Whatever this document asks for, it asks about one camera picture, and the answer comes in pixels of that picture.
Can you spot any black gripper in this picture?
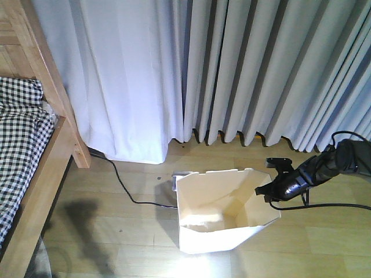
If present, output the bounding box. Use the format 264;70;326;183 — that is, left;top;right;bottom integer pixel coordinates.
254;170;313;203

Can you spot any white plastic trash bin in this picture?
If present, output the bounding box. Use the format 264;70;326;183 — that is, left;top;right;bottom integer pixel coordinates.
176;168;281;254

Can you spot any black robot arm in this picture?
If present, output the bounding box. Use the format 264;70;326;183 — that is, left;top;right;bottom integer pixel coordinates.
255;139;370;203

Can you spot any silver floor outlet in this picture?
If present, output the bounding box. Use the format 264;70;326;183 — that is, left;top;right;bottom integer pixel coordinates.
172;171;192;192

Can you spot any light grey pleated curtain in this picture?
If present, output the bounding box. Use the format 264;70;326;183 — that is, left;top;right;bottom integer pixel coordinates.
33;1;370;164

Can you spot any grey round rug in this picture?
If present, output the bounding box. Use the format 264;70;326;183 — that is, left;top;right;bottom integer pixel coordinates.
24;237;52;278

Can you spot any black white checkered bedding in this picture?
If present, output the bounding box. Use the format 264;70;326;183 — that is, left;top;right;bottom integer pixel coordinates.
1;77;55;242

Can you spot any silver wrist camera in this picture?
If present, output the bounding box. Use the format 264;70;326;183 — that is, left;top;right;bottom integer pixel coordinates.
265;158;294;174

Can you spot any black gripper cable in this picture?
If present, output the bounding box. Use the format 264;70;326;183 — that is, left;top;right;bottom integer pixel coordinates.
269;130;371;211

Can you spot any black floor power cable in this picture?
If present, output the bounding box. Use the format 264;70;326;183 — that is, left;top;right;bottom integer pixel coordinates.
88;147;178;209

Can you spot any wooden bed frame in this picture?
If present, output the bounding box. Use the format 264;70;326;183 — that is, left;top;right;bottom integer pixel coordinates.
1;1;91;277

